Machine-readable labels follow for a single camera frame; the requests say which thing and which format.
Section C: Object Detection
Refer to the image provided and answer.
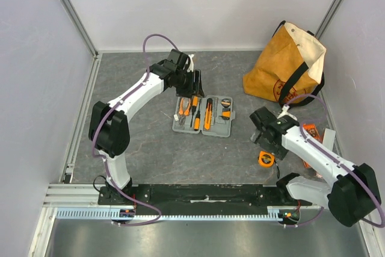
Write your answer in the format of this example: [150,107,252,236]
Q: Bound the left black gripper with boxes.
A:
[175,69,205,99]

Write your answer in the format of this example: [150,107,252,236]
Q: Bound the orange black screwdriver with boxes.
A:
[190,96,199,127]
[194,99,202,131]

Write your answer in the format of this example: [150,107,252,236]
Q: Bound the orange tape measure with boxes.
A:
[258,151,275,168]

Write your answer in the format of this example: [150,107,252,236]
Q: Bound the orange handled pliers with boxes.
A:
[174,98,192,126]

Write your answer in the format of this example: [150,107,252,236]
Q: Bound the orange utility knife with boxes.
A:
[204,98,213,131]

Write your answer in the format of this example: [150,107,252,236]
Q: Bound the grey plastic tool case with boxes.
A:
[172,95,235,138]

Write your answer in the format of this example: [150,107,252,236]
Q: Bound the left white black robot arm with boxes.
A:
[88,49,204,205]

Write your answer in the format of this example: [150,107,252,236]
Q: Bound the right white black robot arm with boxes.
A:
[250,107,384,228]

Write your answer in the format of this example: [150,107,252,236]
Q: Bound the round black orange tape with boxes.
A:
[221,98,232,108]

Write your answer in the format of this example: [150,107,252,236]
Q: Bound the orange printed box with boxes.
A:
[302,123,321,169]

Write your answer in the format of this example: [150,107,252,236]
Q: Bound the brown canvas tote bag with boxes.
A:
[242,20,327,107]

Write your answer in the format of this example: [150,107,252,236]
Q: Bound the blue grey cable duct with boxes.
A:
[56,208,283,221]

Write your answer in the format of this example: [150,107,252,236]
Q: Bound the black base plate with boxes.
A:
[97,184,311,208]

